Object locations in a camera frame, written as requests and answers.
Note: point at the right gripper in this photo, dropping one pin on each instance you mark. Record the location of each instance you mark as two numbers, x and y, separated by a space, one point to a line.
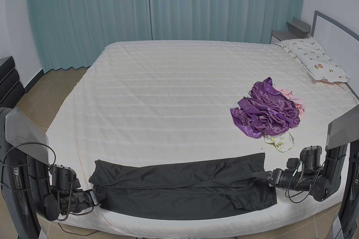
286 179

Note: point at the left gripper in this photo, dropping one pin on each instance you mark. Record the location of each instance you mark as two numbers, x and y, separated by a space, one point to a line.
84 198

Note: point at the black T-shirt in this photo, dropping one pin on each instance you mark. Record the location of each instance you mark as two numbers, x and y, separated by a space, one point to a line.
174 190

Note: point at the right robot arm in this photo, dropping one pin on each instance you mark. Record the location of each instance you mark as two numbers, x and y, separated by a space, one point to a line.
345 131

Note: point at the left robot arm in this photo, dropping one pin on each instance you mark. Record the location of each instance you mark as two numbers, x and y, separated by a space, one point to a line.
19 131

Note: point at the bed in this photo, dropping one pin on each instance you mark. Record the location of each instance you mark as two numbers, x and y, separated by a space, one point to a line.
168 92

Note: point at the white printed garment green trim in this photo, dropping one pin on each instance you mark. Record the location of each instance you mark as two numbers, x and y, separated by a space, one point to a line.
280 144

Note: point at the purple satin garment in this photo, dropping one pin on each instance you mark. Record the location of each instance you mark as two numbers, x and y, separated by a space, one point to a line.
266 111

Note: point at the pink garment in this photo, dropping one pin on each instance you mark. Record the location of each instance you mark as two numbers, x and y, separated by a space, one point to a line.
298 103

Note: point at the white printed pillow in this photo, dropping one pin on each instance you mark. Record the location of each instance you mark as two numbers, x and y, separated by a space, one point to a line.
314 60

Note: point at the black chest of drawers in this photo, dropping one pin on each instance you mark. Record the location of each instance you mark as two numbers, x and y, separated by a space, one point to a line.
9 83

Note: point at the grey bedside table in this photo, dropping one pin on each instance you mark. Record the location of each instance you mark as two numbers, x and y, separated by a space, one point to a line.
283 35

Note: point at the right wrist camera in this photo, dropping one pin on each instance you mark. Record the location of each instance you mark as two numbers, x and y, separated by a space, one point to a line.
293 163

